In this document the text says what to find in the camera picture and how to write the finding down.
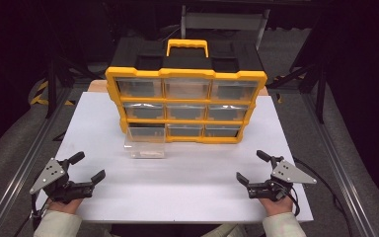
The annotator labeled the grey metal frame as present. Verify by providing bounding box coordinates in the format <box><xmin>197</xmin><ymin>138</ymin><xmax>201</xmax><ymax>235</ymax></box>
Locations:
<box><xmin>180</xmin><ymin>4</ymin><xmax>271</xmax><ymax>51</ymax></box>

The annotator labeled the yellow black drawer organizer cabinet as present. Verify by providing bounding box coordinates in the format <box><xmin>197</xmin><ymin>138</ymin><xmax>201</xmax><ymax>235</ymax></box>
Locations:
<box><xmin>105</xmin><ymin>39</ymin><xmax>268</xmax><ymax>145</ymax></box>

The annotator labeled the black cable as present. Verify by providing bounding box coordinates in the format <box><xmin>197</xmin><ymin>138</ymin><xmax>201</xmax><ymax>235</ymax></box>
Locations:
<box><xmin>13</xmin><ymin>192</ymin><xmax>53</xmax><ymax>237</ymax></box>
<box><xmin>287</xmin><ymin>157</ymin><xmax>353</xmax><ymax>237</ymax></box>

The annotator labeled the person's right hand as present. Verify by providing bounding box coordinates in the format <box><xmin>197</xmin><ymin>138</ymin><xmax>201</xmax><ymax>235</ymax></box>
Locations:
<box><xmin>258</xmin><ymin>195</ymin><xmax>294</xmax><ymax>218</ymax></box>

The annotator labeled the person's left hand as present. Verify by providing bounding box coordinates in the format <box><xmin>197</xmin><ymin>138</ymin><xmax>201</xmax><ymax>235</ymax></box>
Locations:
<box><xmin>46</xmin><ymin>197</ymin><xmax>84</xmax><ymax>215</ymax></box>

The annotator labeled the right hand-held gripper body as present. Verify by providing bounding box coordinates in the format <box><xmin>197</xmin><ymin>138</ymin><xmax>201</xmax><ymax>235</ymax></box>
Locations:
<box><xmin>246</xmin><ymin>155</ymin><xmax>318</xmax><ymax>202</ymax></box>

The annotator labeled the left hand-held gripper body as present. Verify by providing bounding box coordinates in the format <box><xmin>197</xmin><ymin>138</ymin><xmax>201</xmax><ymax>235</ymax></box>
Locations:
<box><xmin>29</xmin><ymin>157</ymin><xmax>96</xmax><ymax>204</ymax></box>

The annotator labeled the clear plastic drawer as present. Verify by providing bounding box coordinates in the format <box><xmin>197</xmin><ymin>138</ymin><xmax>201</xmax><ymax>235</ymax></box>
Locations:
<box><xmin>123</xmin><ymin>123</ymin><xmax>167</xmax><ymax>160</ymax></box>

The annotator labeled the black metal stand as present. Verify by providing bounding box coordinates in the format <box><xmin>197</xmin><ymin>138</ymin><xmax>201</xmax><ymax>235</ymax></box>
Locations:
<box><xmin>268</xmin><ymin>57</ymin><xmax>328</xmax><ymax>125</ymax></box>
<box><xmin>43</xmin><ymin>48</ymin><xmax>97</xmax><ymax>120</ymax></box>

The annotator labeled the aluminium rail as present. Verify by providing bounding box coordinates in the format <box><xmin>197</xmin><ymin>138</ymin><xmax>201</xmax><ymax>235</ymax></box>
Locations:
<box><xmin>0</xmin><ymin>86</ymin><xmax>75</xmax><ymax>237</ymax></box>
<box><xmin>302</xmin><ymin>92</ymin><xmax>379</xmax><ymax>237</ymax></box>

